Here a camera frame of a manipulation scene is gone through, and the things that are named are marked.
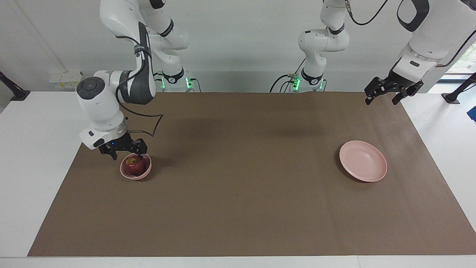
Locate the pink bowl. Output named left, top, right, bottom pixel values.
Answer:
left=120, top=153, right=152, bottom=181

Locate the brown table mat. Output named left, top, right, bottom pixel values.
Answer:
left=28, top=92, right=476, bottom=257

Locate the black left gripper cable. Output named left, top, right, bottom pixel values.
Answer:
left=345, top=0, right=389, bottom=26

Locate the window with green view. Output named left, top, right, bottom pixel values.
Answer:
left=438, top=37, right=476, bottom=80

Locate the black clamp stand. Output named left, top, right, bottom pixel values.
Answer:
left=0, top=71, right=30, bottom=102
left=442, top=73, right=476, bottom=104

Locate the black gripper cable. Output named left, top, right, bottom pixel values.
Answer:
left=115, top=35, right=164, bottom=137
left=345, top=0, right=389, bottom=26

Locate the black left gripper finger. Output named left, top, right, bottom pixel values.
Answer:
left=364, top=77, right=389, bottom=105
left=392, top=81, right=424, bottom=105

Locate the white wall socket strip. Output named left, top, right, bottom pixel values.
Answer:
left=49, top=71, right=90, bottom=90

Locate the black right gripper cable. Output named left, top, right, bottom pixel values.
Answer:
left=115, top=35, right=164, bottom=137

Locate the pink plate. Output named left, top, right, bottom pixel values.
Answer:
left=339, top=140, right=387, bottom=182

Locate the dark red apple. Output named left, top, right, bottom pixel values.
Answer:
left=124, top=156, right=146, bottom=176

